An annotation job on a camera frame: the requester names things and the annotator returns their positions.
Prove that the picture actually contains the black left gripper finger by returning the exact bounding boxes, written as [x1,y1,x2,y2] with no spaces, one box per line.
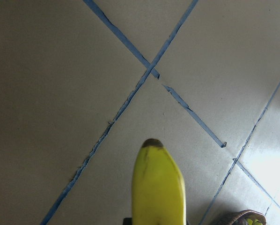
[122,217,132,225]

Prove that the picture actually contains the woven wicker basket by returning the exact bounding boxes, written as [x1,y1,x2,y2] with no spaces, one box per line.
[212,210,267,225]

